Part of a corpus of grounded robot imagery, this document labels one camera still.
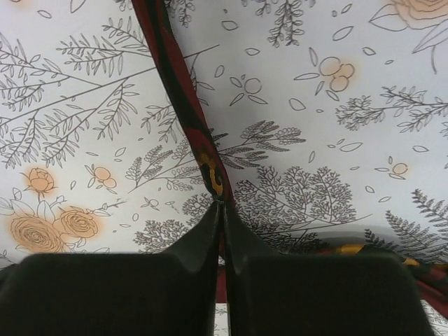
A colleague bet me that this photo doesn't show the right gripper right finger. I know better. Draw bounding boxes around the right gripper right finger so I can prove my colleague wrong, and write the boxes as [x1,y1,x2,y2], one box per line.
[223,206,433,335]

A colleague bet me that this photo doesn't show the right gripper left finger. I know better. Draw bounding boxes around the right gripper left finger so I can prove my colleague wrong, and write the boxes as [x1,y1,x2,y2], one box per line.
[1,203,220,335]

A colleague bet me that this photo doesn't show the dark red patterned tie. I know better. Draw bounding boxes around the dark red patterned tie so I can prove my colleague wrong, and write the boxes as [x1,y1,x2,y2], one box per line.
[134,1,447,314]

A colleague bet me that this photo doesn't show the floral table mat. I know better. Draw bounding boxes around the floral table mat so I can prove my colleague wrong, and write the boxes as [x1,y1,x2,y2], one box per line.
[1,1,447,335]

